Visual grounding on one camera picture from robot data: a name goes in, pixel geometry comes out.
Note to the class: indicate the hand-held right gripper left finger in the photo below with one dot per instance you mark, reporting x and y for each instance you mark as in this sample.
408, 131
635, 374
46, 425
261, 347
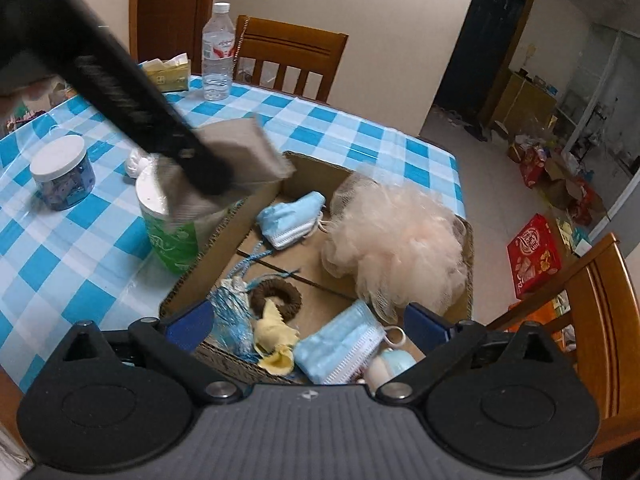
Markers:
190, 325

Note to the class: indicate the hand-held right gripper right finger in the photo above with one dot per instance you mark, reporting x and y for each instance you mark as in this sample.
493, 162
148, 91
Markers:
425, 325

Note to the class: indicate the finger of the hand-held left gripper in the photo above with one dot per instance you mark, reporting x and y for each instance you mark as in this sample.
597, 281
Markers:
210, 175

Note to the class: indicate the grey cloth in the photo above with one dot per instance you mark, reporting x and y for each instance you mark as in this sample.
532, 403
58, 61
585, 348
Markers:
250, 155

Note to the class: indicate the blue and white plush toy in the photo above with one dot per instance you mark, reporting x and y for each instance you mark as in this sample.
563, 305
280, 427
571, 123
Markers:
395, 362

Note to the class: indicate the yellow cloth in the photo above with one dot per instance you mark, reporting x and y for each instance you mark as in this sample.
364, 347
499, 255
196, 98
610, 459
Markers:
272, 335

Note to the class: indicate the peach mesh bath loofah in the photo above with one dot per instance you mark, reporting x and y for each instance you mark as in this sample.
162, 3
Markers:
395, 245

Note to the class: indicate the blue face mask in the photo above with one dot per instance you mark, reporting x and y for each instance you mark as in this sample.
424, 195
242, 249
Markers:
287, 217
335, 345

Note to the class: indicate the brown hair scrunchie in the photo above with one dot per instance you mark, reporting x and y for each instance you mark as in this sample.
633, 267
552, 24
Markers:
292, 300

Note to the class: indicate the cardboard box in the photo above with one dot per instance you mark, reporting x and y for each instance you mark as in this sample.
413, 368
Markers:
320, 172

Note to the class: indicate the blue tinsel tassel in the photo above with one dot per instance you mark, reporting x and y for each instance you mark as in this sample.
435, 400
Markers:
230, 315

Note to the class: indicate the yellow tissue pack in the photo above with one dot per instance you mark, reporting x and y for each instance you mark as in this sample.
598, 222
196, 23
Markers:
170, 77

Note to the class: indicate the white cloth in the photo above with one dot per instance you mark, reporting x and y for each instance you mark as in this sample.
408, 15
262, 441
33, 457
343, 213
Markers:
134, 164

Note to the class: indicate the green wrapped toilet paper roll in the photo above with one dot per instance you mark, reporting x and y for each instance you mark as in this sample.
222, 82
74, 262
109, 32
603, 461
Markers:
172, 245

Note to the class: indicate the brown wooden door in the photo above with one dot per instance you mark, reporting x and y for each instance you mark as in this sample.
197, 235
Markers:
165, 10

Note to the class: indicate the clear jar with white lid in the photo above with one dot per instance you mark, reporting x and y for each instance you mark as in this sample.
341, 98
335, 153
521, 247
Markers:
57, 155

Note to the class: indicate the plastic water bottle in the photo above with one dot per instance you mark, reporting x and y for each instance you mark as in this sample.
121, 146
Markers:
217, 60

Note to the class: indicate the blue checkered tablecloth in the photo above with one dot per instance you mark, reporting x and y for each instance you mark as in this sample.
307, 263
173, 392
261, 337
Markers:
75, 270

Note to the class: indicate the red printed box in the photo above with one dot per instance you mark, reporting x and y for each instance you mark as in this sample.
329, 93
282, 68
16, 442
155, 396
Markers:
535, 255

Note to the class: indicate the wooden chair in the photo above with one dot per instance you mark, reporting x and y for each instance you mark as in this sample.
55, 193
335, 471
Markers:
290, 42
9, 405
595, 310

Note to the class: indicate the pile of boxes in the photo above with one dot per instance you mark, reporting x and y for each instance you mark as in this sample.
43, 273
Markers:
550, 175

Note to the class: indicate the tan cabinet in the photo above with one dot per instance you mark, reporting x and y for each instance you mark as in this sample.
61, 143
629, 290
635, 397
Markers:
527, 102

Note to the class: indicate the dark door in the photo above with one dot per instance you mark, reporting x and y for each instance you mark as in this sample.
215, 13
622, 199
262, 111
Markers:
480, 50

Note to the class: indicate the glass cabinet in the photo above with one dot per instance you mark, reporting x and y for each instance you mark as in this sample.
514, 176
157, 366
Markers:
600, 85

